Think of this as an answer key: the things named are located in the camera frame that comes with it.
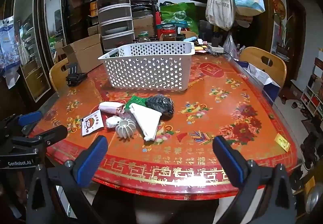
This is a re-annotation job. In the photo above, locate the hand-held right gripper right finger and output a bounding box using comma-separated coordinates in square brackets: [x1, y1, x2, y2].
[212, 135, 298, 224]

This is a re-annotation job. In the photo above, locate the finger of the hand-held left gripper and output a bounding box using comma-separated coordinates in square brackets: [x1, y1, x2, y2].
[2, 110, 43, 136]
[10, 125, 68, 148]

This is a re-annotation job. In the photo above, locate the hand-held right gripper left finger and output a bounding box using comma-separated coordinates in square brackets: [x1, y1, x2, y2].
[25, 135, 109, 224]

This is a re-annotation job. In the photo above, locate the white cartoon print sachet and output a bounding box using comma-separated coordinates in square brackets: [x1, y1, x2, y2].
[81, 110, 104, 136]

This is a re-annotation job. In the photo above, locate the small white plastic bag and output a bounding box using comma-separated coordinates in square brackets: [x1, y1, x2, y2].
[105, 116, 122, 129]

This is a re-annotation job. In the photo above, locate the white ribbed plastic wheel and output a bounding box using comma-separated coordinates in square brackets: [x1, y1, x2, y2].
[115, 119, 137, 138]

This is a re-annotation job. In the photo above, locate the black plastic bag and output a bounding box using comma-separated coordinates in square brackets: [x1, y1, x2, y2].
[145, 95, 174, 121]

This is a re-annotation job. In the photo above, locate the white perforated plastic basket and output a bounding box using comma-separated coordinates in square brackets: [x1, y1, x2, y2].
[98, 41, 195, 89]

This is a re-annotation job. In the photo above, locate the yellow card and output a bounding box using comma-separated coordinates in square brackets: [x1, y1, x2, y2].
[275, 133, 290, 151]

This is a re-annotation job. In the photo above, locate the black clamp holder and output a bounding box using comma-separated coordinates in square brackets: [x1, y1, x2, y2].
[66, 62, 87, 87]

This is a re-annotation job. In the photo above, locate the green packet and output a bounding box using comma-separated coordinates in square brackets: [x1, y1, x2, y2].
[125, 96, 148, 109]

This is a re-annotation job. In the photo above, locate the blue printed hanging bag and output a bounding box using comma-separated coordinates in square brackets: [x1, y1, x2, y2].
[0, 15, 22, 88]

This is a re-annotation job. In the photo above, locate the mirror door wardrobe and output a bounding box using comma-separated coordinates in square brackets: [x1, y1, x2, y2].
[13, 0, 66, 103]

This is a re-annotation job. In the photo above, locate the cardboard box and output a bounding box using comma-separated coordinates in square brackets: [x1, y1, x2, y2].
[62, 34, 104, 74]

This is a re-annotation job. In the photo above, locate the blue and white paper bag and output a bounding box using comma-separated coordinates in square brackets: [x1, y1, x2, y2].
[237, 61, 280, 106]

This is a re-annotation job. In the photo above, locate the small items shelf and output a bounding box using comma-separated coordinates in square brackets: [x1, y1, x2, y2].
[300, 80, 323, 118]

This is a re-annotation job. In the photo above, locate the clear plastic bag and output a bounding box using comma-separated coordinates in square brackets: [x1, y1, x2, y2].
[222, 32, 239, 60]

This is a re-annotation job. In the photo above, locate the grey stacked drawer unit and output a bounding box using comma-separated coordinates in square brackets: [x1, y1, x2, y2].
[95, 0, 135, 54]

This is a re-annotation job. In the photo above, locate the framed plant picture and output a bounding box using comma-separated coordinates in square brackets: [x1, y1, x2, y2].
[271, 0, 293, 60]

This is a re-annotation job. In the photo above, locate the red lid glass jar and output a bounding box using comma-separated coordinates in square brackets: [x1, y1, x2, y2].
[161, 24, 177, 41]

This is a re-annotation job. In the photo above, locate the green shopping bag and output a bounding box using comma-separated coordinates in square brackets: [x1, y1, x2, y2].
[159, 2, 200, 35]

